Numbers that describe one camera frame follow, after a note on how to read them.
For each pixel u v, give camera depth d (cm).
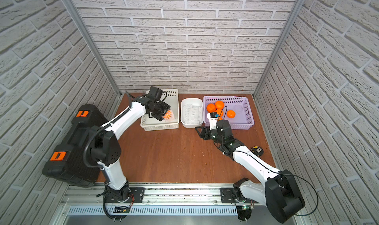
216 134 69
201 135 73
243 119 104
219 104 107
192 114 99
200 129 75
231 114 103
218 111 104
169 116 84
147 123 100
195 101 110
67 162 60
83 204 71
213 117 73
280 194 40
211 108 103
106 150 48
